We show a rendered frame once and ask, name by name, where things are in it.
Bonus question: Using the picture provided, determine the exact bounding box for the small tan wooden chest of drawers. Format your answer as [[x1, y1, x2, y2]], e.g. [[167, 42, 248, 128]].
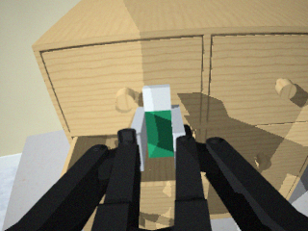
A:
[[32, 0, 308, 145]]

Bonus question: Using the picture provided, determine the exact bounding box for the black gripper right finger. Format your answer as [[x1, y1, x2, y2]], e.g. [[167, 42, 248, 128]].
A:
[[171, 105, 308, 231]]

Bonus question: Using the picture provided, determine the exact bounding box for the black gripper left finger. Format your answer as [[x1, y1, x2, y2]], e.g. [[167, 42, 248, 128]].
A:
[[5, 107, 147, 231]]

